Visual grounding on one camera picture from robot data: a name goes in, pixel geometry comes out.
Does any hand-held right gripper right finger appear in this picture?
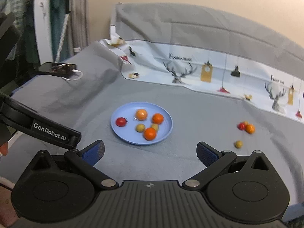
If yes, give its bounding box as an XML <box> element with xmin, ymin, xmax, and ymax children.
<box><xmin>182</xmin><ymin>142</ymin><xmax>277</xmax><ymax>190</ymax></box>

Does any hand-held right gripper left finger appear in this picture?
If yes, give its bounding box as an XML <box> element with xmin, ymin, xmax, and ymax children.
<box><xmin>23</xmin><ymin>140</ymin><xmax>119</xmax><ymax>191</ymax></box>

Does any blue plastic plate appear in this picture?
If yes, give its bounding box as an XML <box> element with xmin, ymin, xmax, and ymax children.
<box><xmin>110</xmin><ymin>102</ymin><xmax>173</xmax><ymax>146</ymax></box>

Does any large orange with stem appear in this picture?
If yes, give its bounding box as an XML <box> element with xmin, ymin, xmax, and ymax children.
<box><xmin>135</xmin><ymin>109</ymin><xmax>148</xmax><ymax>121</ymax></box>

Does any person's left hand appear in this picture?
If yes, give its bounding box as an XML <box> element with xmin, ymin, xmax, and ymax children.
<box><xmin>0</xmin><ymin>123</ymin><xmax>12</xmax><ymax>157</ymax></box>

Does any grey bed sheet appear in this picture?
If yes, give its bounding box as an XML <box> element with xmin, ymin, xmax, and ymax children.
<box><xmin>9</xmin><ymin>40</ymin><xmax>304</xmax><ymax>220</ymax></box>

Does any black smartphone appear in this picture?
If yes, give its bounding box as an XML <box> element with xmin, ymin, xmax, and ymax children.
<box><xmin>36</xmin><ymin>62</ymin><xmax>78</xmax><ymax>78</ymax></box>

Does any light blue cloth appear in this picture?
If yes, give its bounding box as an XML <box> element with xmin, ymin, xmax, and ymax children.
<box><xmin>283</xmin><ymin>203</ymin><xmax>304</xmax><ymax>221</ymax></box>

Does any gooseneck phone holder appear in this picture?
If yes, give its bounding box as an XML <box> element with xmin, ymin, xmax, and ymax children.
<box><xmin>56</xmin><ymin>0</ymin><xmax>72</xmax><ymax>62</ymax></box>

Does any phone holder stand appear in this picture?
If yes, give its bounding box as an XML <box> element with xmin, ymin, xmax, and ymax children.
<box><xmin>70</xmin><ymin>0</ymin><xmax>90</xmax><ymax>53</ymax></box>

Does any grey quilt with printed band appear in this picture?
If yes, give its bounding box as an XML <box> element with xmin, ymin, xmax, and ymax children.
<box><xmin>98</xmin><ymin>2</ymin><xmax>304</xmax><ymax>124</ymax></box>

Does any white charging cable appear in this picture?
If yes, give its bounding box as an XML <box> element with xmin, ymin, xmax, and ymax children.
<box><xmin>60</xmin><ymin>69</ymin><xmax>83</xmax><ymax>81</ymax></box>

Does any white curved frame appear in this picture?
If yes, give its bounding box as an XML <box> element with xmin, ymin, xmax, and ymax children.
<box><xmin>34</xmin><ymin>0</ymin><xmax>58</xmax><ymax>65</ymax></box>

